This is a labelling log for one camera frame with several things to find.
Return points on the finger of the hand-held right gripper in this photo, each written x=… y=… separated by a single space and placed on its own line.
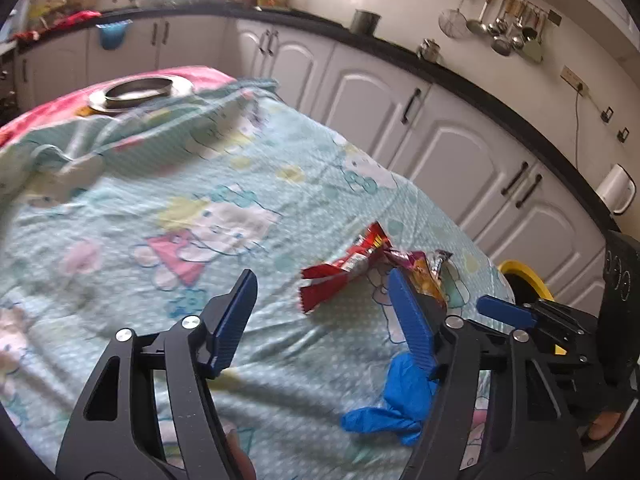
x=505 y=311

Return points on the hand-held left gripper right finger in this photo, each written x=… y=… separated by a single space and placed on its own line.
x=412 y=325

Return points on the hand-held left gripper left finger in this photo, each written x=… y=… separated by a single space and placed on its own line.
x=235 y=320

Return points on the orange purple snack wrapper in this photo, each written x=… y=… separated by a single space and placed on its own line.
x=425 y=280

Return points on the yellow rimmed bin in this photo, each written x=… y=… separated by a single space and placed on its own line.
x=522 y=263

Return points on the red snack wrapper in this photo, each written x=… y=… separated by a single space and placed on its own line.
x=340 y=272

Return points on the person's foot in sandal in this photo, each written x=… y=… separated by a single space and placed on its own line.
x=605 y=425

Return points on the blue rubber glove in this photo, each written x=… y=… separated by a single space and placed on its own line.
x=400 y=400

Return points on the black induction cooktop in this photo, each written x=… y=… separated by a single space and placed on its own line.
x=622 y=270

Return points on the printed cartoon blanket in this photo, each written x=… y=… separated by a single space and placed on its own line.
x=150 y=185

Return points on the white electric kettle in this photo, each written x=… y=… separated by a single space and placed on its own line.
x=615 y=190

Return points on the white base kitchen cabinets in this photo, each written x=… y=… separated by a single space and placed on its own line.
x=360 y=90

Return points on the steel bowl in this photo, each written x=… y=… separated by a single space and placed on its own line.
x=135 y=95

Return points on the pink blanket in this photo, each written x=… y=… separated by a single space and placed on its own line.
x=50 y=110

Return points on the row of hanging steel ladles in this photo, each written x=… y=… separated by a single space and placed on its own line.
x=505 y=30

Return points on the steel tumbler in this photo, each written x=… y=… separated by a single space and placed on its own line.
x=365 y=22

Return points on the blue hanging basket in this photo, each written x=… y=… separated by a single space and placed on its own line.
x=114 y=35

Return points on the red cloth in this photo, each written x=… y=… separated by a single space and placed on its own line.
x=60 y=24

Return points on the wall socket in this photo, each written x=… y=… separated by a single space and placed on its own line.
x=574 y=80

